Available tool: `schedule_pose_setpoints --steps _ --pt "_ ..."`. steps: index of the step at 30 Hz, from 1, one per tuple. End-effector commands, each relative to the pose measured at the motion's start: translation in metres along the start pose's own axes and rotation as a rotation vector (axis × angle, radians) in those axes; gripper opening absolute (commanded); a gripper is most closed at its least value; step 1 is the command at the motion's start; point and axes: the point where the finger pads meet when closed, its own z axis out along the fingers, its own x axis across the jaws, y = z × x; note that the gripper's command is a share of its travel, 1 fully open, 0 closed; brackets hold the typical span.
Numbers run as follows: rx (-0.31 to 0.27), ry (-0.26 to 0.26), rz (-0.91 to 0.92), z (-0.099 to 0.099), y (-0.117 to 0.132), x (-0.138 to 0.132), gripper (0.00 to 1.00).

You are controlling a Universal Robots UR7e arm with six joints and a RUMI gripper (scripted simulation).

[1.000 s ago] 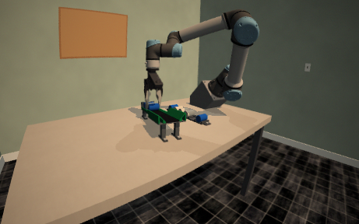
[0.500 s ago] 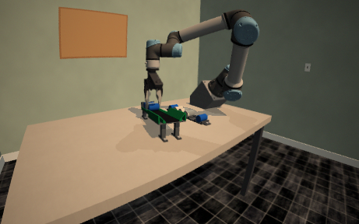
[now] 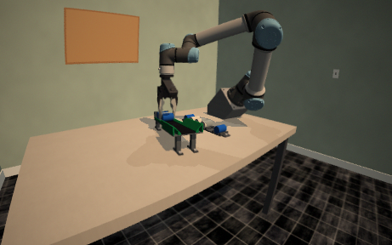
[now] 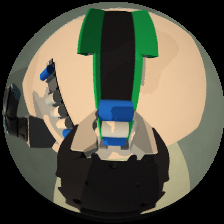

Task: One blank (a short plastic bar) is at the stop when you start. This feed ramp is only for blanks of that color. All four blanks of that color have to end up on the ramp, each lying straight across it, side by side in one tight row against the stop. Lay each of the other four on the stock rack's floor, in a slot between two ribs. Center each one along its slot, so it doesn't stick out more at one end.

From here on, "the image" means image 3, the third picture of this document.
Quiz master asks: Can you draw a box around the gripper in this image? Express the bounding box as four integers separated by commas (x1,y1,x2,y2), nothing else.
157,75,178,119

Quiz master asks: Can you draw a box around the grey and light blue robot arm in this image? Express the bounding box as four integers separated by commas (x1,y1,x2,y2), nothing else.
158,10,283,111

